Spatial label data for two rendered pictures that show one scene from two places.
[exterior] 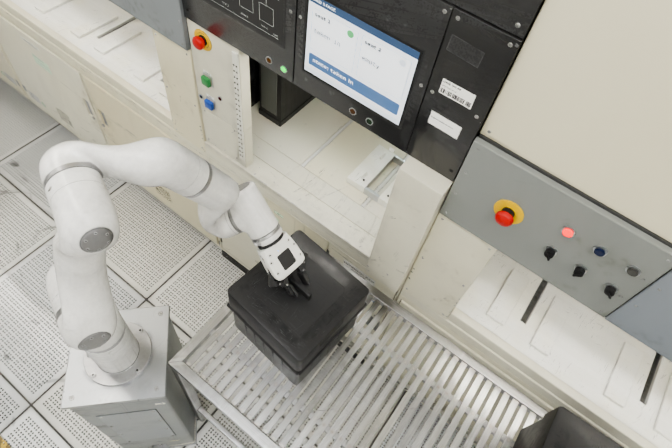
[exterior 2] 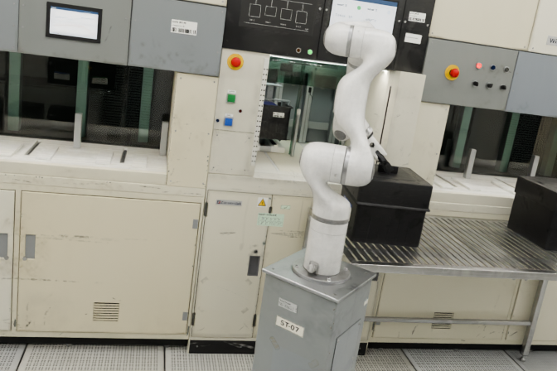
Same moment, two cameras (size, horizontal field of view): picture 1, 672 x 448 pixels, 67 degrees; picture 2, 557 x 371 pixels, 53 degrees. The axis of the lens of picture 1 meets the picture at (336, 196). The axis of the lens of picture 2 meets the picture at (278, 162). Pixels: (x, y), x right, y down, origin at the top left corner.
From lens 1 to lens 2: 213 cm
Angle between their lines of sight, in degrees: 52
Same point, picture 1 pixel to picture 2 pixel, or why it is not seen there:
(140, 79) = (106, 162)
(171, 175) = not seen: hidden behind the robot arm
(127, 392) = (356, 280)
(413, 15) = not seen: outside the picture
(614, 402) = not seen: hidden behind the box
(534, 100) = (448, 6)
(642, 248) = (505, 54)
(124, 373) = (341, 272)
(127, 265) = not seen: outside the picture
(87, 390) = (336, 288)
